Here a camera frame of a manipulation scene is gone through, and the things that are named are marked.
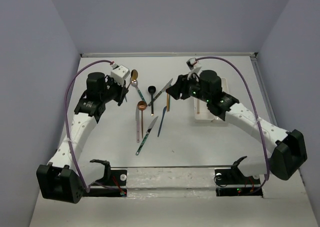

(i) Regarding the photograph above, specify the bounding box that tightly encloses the white two-compartment container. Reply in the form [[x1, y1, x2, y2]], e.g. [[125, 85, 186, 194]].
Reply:
[[194, 77, 237, 123]]

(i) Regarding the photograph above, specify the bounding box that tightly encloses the silver knife pink handle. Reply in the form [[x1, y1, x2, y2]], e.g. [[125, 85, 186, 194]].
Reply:
[[135, 105, 141, 143]]

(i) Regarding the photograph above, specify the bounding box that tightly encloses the black spoon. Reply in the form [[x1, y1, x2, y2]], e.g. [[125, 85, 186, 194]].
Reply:
[[148, 85, 156, 116]]

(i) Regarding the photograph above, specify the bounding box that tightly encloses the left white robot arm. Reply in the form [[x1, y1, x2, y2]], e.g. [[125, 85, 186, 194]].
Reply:
[[36, 66, 130, 204]]

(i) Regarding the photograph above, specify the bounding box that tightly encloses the gold spoon teal handle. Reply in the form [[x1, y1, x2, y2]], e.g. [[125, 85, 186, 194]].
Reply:
[[126, 69, 139, 90]]

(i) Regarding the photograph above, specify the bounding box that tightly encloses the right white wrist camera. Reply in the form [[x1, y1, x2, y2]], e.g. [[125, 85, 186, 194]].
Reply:
[[186, 58, 202, 74]]

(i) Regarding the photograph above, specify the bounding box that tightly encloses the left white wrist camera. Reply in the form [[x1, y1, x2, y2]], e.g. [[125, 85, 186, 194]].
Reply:
[[110, 62, 131, 86]]

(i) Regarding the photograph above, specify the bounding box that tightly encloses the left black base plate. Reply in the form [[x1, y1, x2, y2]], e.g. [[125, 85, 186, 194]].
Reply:
[[83, 169, 128, 198]]

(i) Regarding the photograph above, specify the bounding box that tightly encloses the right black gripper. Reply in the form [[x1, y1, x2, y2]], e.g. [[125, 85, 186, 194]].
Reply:
[[165, 71, 211, 103]]

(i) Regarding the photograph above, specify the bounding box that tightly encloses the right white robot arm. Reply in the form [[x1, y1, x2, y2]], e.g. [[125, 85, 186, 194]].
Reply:
[[166, 70, 308, 183]]

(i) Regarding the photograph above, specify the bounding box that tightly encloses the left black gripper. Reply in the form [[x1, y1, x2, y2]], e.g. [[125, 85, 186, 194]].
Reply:
[[100, 75, 128, 104]]

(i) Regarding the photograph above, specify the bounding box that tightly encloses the copper spoon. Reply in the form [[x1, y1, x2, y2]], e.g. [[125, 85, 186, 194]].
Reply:
[[137, 100, 148, 138]]

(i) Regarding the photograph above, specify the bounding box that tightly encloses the silver knife dark handle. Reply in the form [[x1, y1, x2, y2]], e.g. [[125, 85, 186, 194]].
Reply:
[[148, 79, 173, 107]]

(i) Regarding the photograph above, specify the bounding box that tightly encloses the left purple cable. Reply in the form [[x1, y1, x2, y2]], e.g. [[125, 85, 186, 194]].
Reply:
[[64, 59, 116, 191]]

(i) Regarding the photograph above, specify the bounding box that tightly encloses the silver spoon teal handle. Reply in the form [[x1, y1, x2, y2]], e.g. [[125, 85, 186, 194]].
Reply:
[[131, 79, 146, 102]]

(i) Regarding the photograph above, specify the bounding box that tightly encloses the beige plastic spoon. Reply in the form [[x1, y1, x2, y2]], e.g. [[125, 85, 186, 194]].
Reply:
[[196, 99, 200, 115]]

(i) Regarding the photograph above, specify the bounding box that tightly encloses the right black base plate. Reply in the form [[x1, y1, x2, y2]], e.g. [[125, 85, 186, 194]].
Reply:
[[213, 168, 263, 197]]

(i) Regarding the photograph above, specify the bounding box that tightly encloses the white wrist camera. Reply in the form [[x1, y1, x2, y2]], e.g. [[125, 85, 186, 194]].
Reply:
[[186, 58, 202, 74], [110, 62, 131, 86]]

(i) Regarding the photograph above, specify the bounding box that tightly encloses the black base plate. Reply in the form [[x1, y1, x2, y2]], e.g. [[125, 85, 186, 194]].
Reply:
[[213, 168, 263, 197], [83, 169, 128, 198]]

